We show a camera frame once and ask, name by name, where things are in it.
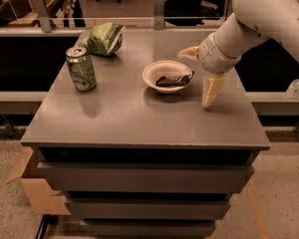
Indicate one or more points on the clear plastic bottle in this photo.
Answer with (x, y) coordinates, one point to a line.
(293, 90)

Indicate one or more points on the left metal railing post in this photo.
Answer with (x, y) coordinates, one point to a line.
(43, 16)

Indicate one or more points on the white paper bowl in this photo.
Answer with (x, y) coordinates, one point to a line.
(164, 68)

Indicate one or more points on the metal railing post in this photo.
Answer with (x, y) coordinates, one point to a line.
(43, 16)
(158, 14)

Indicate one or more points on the green soda can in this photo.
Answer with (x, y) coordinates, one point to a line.
(81, 69)

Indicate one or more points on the green chip bag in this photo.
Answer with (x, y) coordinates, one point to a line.
(105, 39)

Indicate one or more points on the middle metal railing post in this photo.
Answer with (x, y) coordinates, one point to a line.
(158, 14)

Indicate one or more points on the cardboard box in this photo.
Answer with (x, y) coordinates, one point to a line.
(42, 198)

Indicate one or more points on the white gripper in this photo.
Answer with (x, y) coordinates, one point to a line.
(209, 56)

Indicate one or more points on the dark rxbar chocolate bar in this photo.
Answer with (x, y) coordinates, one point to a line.
(174, 81)

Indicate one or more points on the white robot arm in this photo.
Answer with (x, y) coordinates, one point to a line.
(251, 23)

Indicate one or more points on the black office chair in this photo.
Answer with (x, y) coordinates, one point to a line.
(192, 12)

